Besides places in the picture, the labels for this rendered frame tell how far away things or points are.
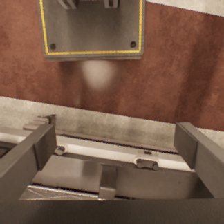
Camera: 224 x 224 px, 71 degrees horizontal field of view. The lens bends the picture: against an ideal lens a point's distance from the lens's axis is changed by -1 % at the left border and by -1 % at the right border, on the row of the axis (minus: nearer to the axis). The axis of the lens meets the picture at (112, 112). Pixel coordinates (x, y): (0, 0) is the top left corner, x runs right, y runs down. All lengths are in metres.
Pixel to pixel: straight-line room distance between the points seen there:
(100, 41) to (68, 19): 0.25
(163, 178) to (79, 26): 1.03
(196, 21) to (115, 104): 0.99
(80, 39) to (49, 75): 0.55
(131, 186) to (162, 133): 0.98
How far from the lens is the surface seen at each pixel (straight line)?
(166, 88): 1.57
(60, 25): 1.23
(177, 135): 0.17
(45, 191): 0.85
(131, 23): 1.19
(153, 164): 0.77
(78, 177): 0.80
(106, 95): 1.51
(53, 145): 0.17
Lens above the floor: 1.48
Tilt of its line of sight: 73 degrees down
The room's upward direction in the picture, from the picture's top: 178 degrees counter-clockwise
